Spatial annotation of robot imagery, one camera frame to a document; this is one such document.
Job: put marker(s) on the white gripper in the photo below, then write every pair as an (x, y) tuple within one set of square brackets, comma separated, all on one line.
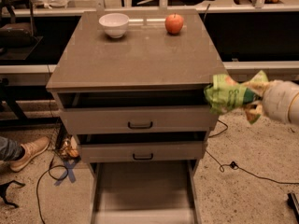
[(277, 102)]

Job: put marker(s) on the green rice chip bag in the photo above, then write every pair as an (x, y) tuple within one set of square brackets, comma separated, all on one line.
[(225, 95)]

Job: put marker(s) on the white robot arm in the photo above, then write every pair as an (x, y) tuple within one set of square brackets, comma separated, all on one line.
[(280, 100)]

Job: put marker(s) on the top grey drawer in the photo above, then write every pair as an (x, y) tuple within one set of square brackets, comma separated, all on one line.
[(136, 112)]

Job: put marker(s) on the grey drawer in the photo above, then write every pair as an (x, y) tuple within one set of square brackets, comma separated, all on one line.
[(136, 112), (123, 147), (144, 192)]

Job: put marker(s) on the middle grey drawer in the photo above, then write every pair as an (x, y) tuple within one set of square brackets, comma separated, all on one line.
[(123, 147)]

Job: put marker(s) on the grey drawer cabinet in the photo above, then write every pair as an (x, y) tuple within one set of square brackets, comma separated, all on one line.
[(147, 58)]

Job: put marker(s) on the bottom grey drawer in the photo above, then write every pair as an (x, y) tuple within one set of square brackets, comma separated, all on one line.
[(144, 192)]

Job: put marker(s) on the red apple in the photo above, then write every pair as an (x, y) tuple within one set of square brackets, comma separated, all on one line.
[(173, 23)]

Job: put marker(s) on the white ceramic bowl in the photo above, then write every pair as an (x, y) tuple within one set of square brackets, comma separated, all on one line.
[(114, 24)]

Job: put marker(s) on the crumpled orange wrapper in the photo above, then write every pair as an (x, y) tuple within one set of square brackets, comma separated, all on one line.
[(67, 150)]

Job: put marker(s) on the blue tape cross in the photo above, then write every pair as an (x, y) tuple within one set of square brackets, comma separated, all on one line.
[(68, 172)]

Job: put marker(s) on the tan sneaker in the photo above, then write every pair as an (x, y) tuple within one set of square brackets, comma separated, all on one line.
[(31, 150)]

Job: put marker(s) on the black chair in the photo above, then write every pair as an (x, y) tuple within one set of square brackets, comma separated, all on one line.
[(17, 39)]

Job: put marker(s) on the jeans leg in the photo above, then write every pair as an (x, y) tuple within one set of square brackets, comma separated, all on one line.
[(10, 150)]

